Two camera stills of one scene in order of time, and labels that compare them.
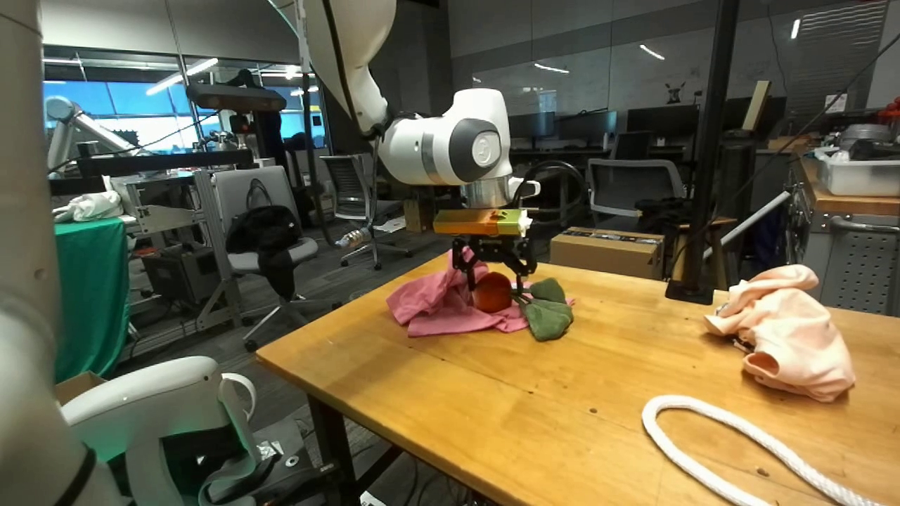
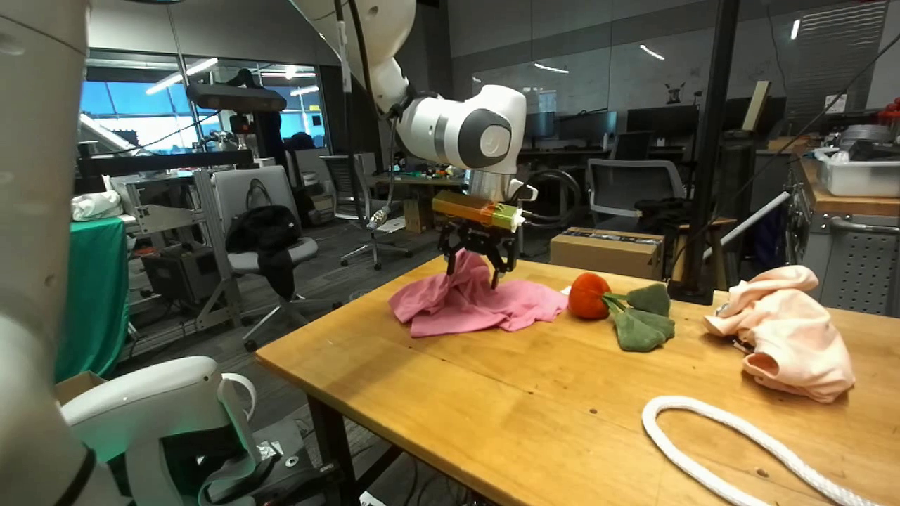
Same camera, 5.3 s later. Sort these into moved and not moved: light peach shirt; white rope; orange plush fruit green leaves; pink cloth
Moved: orange plush fruit green leaves
Not moved: pink cloth; white rope; light peach shirt
